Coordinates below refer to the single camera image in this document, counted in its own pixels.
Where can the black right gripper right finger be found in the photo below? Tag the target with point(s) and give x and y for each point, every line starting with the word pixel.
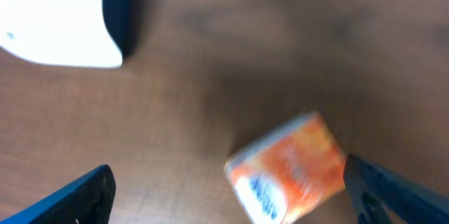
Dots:
pixel 373 188

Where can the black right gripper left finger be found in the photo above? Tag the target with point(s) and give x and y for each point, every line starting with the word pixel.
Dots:
pixel 88 199

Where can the orange Kleenex tissue pack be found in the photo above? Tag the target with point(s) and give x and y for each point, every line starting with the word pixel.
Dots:
pixel 288 172

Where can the white barcode scanner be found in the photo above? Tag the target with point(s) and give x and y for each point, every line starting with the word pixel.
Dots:
pixel 73 33

